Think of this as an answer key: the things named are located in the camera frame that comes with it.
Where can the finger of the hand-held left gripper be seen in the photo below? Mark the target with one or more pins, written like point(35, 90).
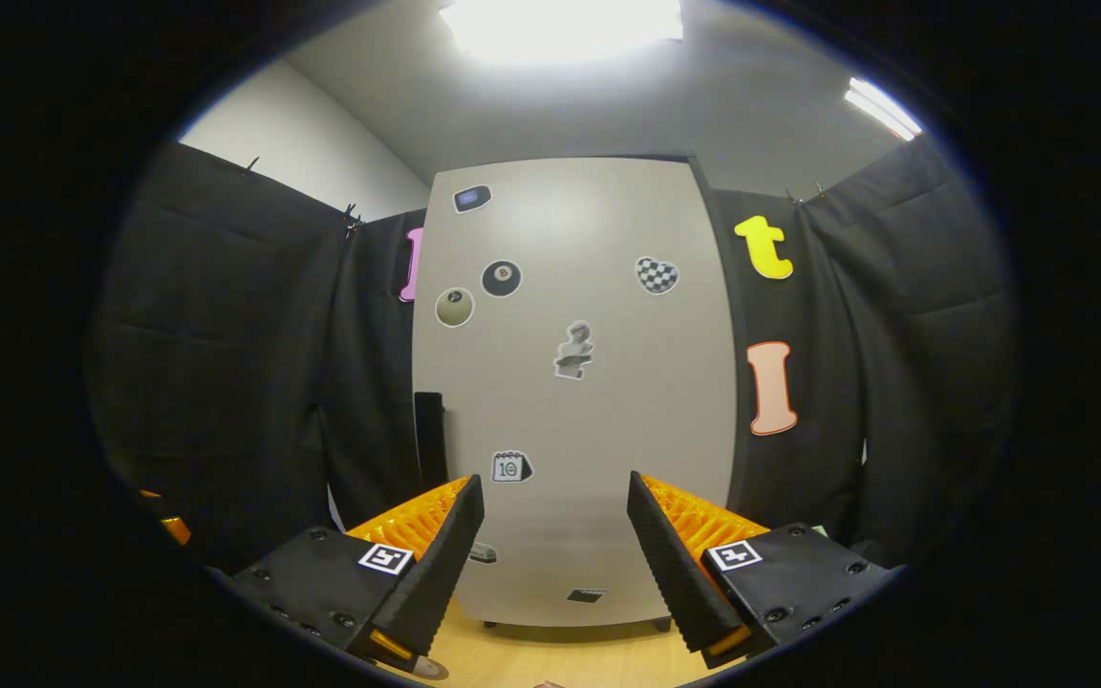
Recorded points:
point(178, 530)

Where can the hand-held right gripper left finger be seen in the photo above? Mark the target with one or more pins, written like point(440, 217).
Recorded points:
point(441, 569)

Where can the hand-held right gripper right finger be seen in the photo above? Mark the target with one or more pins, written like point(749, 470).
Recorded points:
point(670, 573)

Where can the dark grey cabinet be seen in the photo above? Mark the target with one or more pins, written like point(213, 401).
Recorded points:
point(662, 624)

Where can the round brown coaster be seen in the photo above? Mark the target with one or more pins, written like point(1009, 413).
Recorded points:
point(431, 669)

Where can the grey cabinet door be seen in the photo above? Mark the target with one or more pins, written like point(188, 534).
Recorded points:
point(608, 430)

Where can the black backdrop cloth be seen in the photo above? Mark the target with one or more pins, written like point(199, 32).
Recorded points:
point(895, 382)

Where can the small ceiling light panel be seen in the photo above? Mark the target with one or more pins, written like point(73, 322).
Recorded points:
point(883, 108)

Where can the large ceiling light panel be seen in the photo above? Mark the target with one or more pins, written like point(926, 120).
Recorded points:
point(560, 27)

